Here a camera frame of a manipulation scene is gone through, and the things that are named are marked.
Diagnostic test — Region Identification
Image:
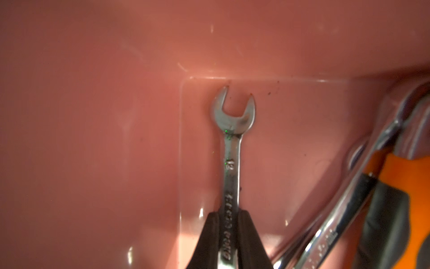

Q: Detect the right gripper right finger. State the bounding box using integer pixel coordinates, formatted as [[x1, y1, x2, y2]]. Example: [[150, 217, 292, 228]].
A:
[[238, 210, 273, 269]]

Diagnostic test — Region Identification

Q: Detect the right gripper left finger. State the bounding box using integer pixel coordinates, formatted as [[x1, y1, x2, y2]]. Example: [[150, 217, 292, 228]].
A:
[[186, 212, 219, 269]]

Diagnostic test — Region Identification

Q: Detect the small 12 silver wrench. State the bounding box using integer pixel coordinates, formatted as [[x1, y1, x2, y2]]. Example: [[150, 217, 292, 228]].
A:
[[212, 86, 256, 269]]

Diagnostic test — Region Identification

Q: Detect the pink plastic storage box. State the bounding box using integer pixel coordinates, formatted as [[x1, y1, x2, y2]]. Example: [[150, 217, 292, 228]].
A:
[[1, 1, 430, 269]]

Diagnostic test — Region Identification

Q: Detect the silver pliers wrench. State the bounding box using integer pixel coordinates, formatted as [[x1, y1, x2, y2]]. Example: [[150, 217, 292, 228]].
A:
[[273, 76, 430, 269]]

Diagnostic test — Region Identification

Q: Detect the orange black adjustable wrench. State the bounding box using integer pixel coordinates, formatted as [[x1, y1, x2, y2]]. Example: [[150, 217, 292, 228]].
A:
[[352, 154, 430, 269]]

